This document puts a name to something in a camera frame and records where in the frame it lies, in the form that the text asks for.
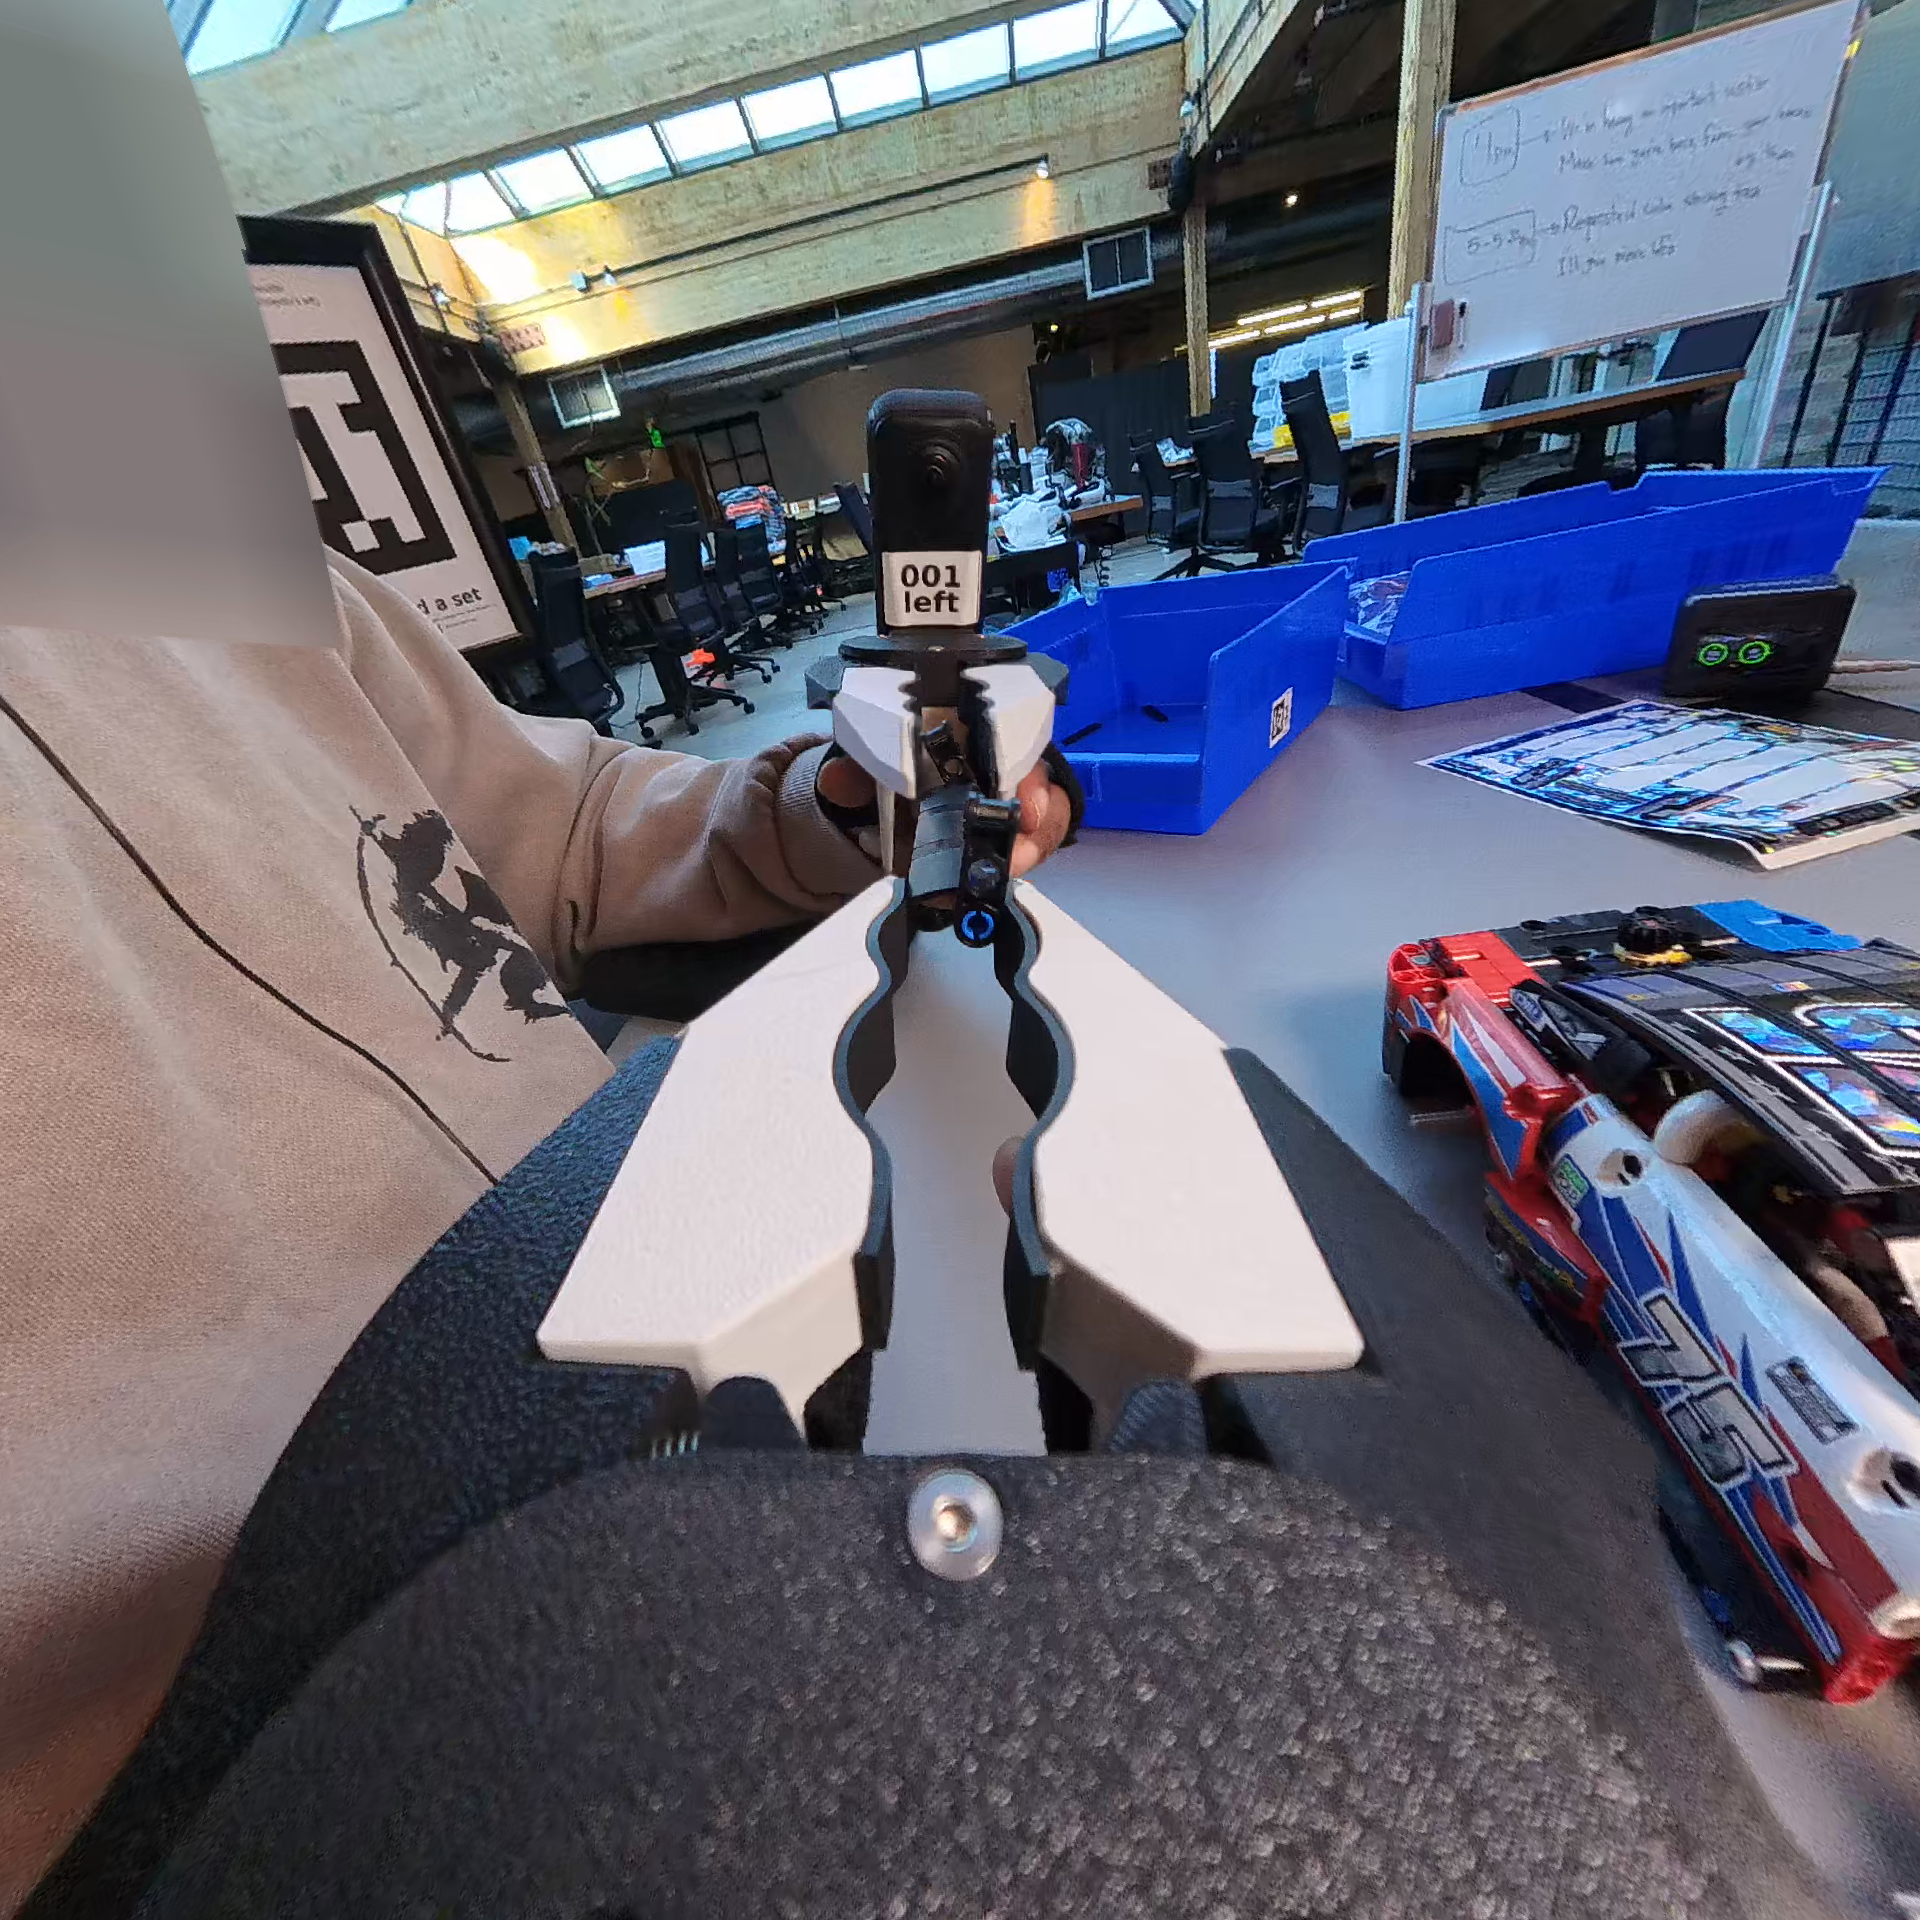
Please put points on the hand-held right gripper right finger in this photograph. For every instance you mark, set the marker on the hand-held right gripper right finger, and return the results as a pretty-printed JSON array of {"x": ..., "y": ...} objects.
[{"x": 1199, "y": 1201}]

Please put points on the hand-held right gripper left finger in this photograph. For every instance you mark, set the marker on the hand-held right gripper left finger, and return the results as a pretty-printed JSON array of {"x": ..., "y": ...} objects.
[{"x": 720, "y": 1201}]

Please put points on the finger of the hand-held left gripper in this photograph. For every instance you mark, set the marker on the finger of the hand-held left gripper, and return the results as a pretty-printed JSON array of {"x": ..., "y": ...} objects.
[
  {"x": 873, "y": 730},
  {"x": 1019, "y": 721}
]

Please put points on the long black lego axle assembly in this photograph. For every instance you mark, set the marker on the long black lego axle assembly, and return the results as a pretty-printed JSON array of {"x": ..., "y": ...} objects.
[{"x": 939, "y": 857}]

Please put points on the blue lego pin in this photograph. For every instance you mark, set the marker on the blue lego pin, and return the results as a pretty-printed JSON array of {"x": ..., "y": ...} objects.
[{"x": 977, "y": 926}]

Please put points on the person's left forearm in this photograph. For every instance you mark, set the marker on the person's left forearm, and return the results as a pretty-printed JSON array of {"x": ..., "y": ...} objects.
[{"x": 674, "y": 839}]

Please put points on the red white lego race car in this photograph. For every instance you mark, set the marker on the red white lego race car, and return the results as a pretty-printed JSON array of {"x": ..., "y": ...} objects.
[{"x": 1695, "y": 1276}]

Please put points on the person's left hand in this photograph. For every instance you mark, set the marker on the person's left hand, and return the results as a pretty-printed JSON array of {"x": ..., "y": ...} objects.
[{"x": 1041, "y": 824}]

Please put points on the blue plastic bin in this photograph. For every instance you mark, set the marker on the blue plastic bin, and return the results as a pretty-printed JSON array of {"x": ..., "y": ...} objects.
[
  {"x": 1186, "y": 721},
  {"x": 1590, "y": 600}
]

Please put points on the black office chair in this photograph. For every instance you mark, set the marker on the black office chair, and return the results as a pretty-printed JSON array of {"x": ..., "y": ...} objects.
[
  {"x": 750, "y": 587},
  {"x": 573, "y": 644},
  {"x": 1316, "y": 451},
  {"x": 690, "y": 631},
  {"x": 1232, "y": 495}
]

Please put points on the clear bag of parts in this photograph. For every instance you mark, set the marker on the clear bag of parts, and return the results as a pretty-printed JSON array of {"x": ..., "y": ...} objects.
[{"x": 1375, "y": 606}]

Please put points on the person's beige sweatshirt torso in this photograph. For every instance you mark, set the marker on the person's beige sweatshirt torso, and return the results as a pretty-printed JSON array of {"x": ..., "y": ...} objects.
[{"x": 226, "y": 1201}]

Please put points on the black white marker board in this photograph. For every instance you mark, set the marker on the black white marker board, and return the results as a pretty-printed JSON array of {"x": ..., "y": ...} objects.
[{"x": 375, "y": 437}]

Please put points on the holographic sticker sheet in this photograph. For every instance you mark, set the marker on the holographic sticker sheet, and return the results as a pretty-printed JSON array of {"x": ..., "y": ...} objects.
[{"x": 1695, "y": 781}]

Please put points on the black device green lights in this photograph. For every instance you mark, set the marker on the black device green lights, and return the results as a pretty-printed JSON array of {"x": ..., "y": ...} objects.
[{"x": 1753, "y": 639}]

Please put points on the white whiteboard with writing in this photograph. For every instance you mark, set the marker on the white whiteboard with writing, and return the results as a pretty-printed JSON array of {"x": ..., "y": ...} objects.
[{"x": 1632, "y": 180}]

